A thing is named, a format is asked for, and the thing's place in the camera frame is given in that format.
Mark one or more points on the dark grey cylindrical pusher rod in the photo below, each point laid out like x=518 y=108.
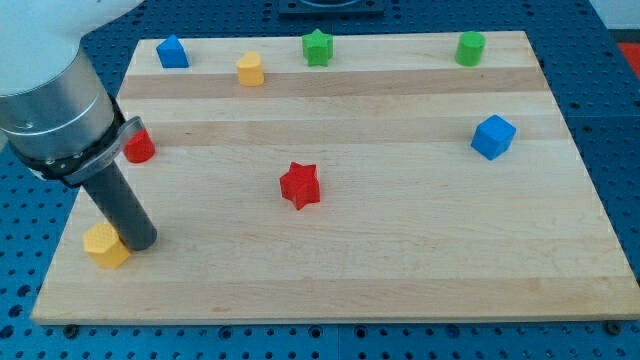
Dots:
x=112 y=194

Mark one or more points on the red star block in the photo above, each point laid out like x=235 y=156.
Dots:
x=300 y=185

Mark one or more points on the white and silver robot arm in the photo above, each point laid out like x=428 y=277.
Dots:
x=57 y=115

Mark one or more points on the green star block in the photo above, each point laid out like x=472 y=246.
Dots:
x=317 y=48

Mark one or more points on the blue cube block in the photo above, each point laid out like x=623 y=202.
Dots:
x=493 y=137

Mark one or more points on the red cylinder block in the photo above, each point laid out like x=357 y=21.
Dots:
x=140 y=148

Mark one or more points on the yellow hexagon block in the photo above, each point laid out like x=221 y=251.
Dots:
x=103 y=245

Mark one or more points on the blue pentagon block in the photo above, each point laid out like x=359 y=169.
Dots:
x=171 y=53

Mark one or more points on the yellow heart block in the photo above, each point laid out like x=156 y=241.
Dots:
x=250 y=70

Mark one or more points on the wooden board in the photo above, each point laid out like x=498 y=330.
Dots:
x=413 y=226

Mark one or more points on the green cylinder block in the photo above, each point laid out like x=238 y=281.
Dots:
x=470 y=48

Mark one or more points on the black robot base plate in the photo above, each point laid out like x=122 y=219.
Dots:
x=288 y=8

